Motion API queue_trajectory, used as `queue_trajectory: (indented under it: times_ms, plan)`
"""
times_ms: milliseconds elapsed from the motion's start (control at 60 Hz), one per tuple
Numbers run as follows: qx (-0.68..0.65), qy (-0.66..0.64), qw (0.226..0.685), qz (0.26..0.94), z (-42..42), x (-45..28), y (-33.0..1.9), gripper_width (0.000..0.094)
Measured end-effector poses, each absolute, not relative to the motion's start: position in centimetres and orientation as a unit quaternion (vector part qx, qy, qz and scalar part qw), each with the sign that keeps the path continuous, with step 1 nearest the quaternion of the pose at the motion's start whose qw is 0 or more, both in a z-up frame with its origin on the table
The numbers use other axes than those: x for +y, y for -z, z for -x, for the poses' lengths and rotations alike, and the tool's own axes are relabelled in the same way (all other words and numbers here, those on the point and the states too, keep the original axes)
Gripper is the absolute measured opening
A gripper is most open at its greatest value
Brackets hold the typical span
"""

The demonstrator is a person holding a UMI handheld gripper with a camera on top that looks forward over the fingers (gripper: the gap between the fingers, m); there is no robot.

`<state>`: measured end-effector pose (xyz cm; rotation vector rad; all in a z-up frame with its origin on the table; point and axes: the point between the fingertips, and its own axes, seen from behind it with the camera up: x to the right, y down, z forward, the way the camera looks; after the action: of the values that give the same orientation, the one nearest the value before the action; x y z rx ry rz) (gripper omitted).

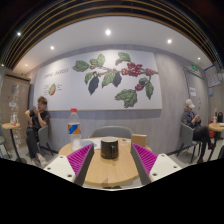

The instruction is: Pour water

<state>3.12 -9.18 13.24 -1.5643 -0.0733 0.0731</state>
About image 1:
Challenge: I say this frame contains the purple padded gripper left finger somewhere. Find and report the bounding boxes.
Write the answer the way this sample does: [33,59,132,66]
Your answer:
[44,144,94,186]

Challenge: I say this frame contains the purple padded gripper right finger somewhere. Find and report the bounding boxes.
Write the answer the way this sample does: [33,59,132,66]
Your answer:
[131,143,181,185]

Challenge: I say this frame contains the clear plastic water bottle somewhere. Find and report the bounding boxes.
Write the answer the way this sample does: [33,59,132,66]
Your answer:
[68,108,81,151]

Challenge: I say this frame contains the small brown cardboard box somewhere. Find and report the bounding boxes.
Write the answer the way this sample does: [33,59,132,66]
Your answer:
[131,134,147,147]

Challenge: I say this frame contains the white paper on table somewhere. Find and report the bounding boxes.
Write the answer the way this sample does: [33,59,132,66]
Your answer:
[81,139,101,149]

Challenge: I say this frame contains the small clear glass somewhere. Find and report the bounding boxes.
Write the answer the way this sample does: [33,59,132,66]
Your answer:
[120,139,128,146]

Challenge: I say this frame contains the grey chair left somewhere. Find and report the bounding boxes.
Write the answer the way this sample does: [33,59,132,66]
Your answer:
[37,126,57,154]

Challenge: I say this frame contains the black mug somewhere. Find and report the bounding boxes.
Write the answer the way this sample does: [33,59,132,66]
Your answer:
[101,136,118,159]

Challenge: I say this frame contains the grey chair right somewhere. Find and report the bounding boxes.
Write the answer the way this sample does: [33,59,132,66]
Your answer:
[177,124,201,154]

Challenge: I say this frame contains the seated person with white cap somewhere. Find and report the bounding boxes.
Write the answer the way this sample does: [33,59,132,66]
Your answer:
[182,99,215,163]

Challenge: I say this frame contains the seated person in black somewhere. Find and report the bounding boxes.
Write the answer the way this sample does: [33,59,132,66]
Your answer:
[25,96,50,168]

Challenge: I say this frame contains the small round side table left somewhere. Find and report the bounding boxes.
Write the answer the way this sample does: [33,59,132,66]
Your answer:
[2,123,27,164]

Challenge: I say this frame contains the round wooden table right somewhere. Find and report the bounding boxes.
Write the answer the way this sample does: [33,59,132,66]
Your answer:
[207,121,224,160]

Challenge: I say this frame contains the coffee plant wall poster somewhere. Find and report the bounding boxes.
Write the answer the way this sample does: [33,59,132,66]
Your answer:
[33,50,162,111]

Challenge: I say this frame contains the wall notice board right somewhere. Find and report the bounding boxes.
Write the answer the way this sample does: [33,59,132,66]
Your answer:
[205,65,220,87]

